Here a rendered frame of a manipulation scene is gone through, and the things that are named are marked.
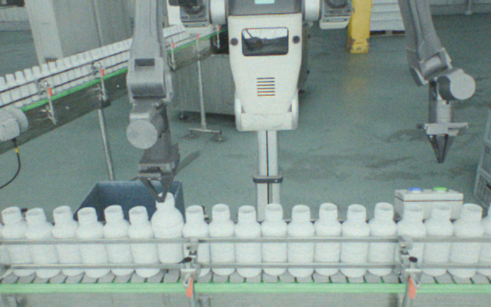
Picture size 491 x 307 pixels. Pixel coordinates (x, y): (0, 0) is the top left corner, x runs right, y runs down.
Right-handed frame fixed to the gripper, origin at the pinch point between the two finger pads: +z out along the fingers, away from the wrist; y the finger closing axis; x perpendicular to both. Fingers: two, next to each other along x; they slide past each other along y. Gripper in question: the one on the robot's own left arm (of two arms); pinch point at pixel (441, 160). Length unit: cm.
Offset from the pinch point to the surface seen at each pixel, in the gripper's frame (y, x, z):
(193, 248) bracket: -59, -21, 16
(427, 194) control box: -4.5, -3.7, 8.0
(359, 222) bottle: -23.6, -19.0, 11.3
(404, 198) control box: -9.9, -3.7, 8.9
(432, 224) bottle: -8.1, -17.2, 12.3
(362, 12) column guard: 122, 696, -203
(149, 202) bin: -87, 45, 17
